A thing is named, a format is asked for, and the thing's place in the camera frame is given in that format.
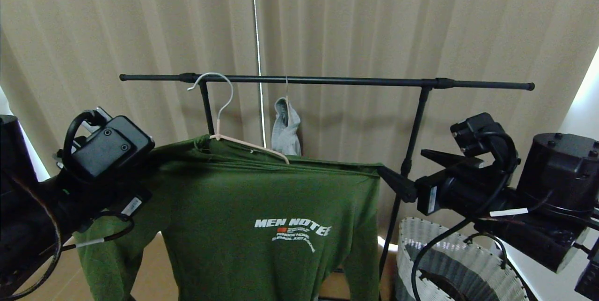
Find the pale grey shorts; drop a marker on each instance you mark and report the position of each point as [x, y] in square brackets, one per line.
[286, 132]

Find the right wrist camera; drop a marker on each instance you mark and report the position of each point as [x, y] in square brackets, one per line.
[477, 135]

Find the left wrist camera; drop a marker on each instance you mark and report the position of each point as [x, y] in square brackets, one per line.
[107, 149]

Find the beige curtain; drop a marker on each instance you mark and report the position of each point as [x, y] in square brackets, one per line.
[421, 20]

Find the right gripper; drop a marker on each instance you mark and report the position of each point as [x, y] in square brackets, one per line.
[458, 193]

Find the black clothes rack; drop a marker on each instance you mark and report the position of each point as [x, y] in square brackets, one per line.
[351, 80]

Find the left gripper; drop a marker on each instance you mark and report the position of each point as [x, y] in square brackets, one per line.
[98, 202]

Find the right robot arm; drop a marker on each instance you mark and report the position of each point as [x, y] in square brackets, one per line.
[561, 179]

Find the pink clothes hanger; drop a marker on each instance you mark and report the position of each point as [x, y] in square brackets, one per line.
[255, 146]
[287, 90]

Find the green garment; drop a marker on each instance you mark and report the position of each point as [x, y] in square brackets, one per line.
[224, 226]

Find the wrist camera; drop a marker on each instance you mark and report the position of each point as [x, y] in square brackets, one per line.
[477, 135]
[107, 149]

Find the white laundry basket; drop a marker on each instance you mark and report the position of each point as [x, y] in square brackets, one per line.
[449, 254]

